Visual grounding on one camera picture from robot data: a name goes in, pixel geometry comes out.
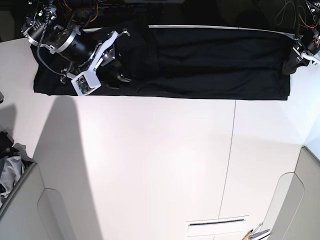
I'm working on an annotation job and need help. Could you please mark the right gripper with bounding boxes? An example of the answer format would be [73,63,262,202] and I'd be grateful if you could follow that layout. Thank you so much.
[56,28,132,89]

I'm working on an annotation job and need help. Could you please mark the grey bin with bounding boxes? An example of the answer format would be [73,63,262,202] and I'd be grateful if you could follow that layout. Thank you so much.
[0,164,64,240]
[269,147,320,240]

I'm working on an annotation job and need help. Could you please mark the grey left bin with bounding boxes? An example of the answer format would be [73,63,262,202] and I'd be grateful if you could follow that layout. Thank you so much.
[0,164,64,240]

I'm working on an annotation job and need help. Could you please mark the black T-shirt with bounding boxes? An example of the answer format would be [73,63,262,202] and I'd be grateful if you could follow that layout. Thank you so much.
[31,19,300,101]

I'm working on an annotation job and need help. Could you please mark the grey cable loop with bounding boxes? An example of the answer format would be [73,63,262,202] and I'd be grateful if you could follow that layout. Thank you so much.
[274,0,301,27]

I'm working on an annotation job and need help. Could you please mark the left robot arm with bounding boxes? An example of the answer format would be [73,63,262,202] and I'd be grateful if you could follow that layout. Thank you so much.
[282,0,320,76]

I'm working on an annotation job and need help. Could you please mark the grey right bin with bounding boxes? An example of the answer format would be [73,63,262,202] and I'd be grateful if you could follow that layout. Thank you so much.
[269,147,320,240]

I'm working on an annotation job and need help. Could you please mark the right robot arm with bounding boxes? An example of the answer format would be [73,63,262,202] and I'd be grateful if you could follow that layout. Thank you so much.
[21,0,131,96]

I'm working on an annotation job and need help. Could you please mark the thin black rod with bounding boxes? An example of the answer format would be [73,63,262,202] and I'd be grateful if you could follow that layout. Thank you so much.
[189,218,246,226]

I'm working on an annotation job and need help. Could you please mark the yellow pencil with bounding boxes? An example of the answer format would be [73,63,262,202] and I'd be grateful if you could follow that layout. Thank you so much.
[242,229,254,240]

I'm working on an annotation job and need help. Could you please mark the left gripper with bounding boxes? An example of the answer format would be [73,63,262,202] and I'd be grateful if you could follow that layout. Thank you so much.
[282,34,320,75]

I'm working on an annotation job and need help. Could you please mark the clothes pile in bin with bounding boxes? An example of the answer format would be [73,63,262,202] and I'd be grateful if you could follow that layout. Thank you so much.
[0,131,33,207]

